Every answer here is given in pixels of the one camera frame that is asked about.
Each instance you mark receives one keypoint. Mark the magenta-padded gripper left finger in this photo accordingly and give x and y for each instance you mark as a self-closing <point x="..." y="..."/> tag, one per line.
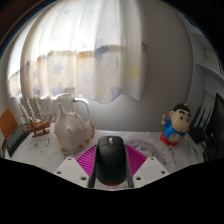
<point x="71" y="168"/>

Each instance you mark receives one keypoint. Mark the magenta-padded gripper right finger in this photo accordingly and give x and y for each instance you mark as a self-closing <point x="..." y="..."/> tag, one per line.
<point x="150" y="168"/>

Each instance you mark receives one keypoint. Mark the black computer mouse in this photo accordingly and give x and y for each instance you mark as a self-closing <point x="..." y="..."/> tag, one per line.
<point x="110" y="160"/>

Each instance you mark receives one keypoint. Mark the round purple patterned mouse pad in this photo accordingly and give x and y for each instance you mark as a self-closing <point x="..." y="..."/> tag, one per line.
<point x="148" y="148"/>

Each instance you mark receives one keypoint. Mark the white printed tablecloth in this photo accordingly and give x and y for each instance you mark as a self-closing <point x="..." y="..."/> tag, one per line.
<point x="46" y="150"/>

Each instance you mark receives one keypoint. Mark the large white conch shell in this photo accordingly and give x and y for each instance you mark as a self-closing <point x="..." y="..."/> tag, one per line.
<point x="71" y="131"/>

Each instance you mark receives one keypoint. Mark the cartoon boy figurine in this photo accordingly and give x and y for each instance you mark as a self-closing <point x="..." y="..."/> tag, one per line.
<point x="173" y="128"/>

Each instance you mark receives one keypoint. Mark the wooden sailing ship model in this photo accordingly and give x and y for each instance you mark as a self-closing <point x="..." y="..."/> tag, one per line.
<point x="38" y="126"/>

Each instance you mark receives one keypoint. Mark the black router with antennas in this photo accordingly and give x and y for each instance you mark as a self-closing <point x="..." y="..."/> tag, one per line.
<point x="198" y="131"/>

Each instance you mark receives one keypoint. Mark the white radiator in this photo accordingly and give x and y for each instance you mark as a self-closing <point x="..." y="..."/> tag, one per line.
<point x="45" y="106"/>

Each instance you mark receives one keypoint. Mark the brown wooden chair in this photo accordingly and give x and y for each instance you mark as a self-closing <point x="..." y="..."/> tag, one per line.
<point x="7" y="121"/>

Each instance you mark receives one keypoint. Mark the black monitor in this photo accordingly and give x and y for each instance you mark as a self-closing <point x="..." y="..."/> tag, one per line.
<point x="218" y="126"/>

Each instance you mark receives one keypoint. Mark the white star-print curtain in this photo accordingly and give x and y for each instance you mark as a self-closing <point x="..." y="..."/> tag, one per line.
<point x="83" y="50"/>

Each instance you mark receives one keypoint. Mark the white wall shelf unit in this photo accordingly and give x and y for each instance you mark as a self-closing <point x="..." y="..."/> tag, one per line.
<point x="211" y="60"/>

